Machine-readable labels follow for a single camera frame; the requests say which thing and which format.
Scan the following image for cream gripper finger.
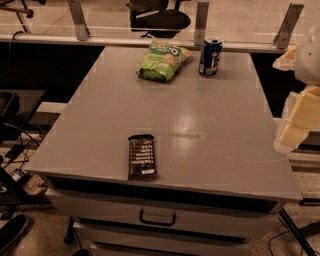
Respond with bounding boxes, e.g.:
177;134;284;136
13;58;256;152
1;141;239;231
273;85;320;153
272;46;297;71

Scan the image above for black rxbar chocolate bar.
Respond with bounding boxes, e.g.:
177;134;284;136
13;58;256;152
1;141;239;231
128;134;157;180

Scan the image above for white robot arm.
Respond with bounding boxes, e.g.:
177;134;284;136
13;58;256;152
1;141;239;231
273;23;320;153

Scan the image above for green rice chip bag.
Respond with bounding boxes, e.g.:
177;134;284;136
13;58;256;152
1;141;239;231
136;39;191;82

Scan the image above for blue soda can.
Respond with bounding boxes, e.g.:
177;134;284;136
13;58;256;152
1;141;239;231
198;37;223;77

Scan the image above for grey drawer cabinet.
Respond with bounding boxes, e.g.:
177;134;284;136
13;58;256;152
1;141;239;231
28;47;301;256

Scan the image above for black office chair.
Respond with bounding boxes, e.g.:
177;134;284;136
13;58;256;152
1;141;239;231
126;0;191;38

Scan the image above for black shoe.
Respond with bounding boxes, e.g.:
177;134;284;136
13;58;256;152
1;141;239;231
0;214;30;254

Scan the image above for right metal railing bracket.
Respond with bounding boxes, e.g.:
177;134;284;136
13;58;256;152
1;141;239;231
273;3;304;49

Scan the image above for metal railing bracket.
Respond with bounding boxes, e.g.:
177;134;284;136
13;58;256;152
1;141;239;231
68;0;90;41
194;1;209;46
273;3;304;49

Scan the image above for middle metal railing bracket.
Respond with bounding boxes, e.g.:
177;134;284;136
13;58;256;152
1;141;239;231
194;1;209;46

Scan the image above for black drawer handle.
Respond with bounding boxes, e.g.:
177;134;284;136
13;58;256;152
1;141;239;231
139;210;177;227

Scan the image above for left metal railing bracket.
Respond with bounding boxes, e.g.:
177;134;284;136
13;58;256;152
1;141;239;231
68;0;90;41

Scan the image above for black floor cables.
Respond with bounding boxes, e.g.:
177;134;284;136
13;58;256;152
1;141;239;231
0;121;43;168

